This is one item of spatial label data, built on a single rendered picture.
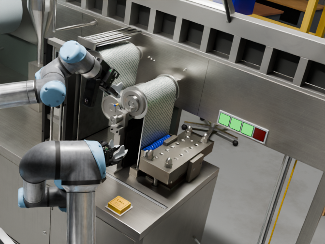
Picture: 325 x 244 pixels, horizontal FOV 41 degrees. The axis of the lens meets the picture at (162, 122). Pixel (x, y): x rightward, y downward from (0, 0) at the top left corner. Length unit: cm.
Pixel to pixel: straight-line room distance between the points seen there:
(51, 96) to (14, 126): 103
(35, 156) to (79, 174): 13
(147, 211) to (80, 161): 64
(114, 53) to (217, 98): 52
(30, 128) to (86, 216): 112
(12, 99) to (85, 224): 44
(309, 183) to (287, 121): 221
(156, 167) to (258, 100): 53
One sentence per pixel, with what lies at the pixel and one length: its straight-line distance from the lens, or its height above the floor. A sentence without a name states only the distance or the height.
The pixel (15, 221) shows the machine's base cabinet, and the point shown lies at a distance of 246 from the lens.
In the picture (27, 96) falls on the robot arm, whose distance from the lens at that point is 138.
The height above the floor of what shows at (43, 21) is 142.
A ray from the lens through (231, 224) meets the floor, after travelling 334.
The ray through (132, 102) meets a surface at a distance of 188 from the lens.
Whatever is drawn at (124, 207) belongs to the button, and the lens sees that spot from 181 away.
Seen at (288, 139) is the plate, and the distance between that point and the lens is 196.
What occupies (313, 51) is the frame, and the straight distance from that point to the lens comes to 183.
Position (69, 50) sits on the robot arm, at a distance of 146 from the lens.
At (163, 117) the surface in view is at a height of 115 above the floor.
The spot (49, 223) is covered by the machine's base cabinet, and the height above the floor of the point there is 60.
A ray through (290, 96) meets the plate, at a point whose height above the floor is 140.
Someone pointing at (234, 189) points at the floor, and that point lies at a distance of 371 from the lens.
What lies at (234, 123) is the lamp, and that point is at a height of 119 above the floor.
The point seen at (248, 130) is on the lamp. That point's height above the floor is 118.
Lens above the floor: 208
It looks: 28 degrees down
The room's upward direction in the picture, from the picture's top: 10 degrees clockwise
